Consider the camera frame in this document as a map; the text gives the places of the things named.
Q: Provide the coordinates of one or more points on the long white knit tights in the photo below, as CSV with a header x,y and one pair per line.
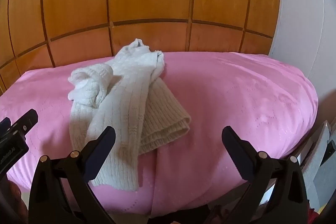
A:
x,y
123,108

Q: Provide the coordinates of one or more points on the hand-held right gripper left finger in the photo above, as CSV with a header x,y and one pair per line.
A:
x,y
101,151

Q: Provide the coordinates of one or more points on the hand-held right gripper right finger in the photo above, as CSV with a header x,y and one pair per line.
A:
x,y
236,153

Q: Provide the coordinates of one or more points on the grey furniture piece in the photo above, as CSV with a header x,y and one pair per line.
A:
x,y
316,161

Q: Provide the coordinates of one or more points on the pink bedspread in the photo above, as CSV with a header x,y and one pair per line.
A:
x,y
236,98

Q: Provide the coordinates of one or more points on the red cloth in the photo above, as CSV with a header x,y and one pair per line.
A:
x,y
315,216

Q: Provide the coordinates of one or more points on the beige ribbed knit garment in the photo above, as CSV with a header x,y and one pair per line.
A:
x,y
164,113

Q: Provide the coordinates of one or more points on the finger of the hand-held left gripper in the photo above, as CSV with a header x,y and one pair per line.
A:
x,y
27,120

